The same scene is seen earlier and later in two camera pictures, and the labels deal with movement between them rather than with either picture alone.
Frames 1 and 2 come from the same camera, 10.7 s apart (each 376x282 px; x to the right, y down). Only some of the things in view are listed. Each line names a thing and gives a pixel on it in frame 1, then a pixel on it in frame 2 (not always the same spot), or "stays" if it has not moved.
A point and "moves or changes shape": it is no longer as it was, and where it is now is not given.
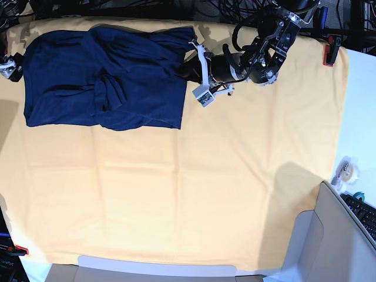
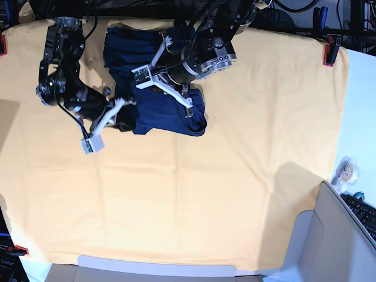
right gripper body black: [221, 69] to [159, 81]
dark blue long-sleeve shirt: [123, 78] moves or changes shape
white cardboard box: [328, 244] stays
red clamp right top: [331, 50] stays
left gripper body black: [17, 74] to [126, 118]
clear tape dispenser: [346, 173] stays
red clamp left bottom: [17, 251] stays
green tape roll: [359, 194] stays
